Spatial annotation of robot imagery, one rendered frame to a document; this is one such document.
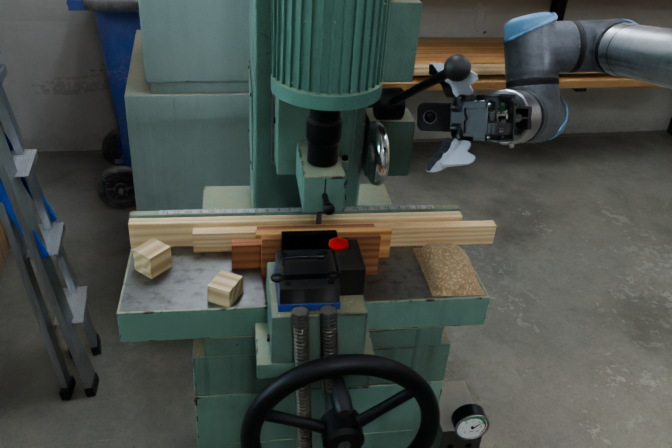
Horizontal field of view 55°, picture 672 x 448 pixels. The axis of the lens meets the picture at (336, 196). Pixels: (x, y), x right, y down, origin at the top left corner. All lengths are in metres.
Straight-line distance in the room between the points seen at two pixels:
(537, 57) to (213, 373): 0.76
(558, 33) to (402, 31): 0.27
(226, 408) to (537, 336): 1.54
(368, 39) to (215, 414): 0.68
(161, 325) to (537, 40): 0.77
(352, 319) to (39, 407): 1.43
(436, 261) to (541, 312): 1.53
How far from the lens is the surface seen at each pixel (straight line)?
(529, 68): 1.17
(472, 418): 1.22
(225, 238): 1.15
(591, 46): 1.22
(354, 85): 0.97
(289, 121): 1.15
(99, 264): 2.74
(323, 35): 0.93
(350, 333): 0.97
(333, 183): 1.06
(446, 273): 1.11
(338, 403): 0.86
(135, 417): 2.13
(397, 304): 1.08
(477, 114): 1.00
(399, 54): 1.23
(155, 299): 1.08
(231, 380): 1.15
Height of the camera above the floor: 1.57
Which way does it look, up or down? 30 degrees down
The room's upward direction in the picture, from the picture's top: 4 degrees clockwise
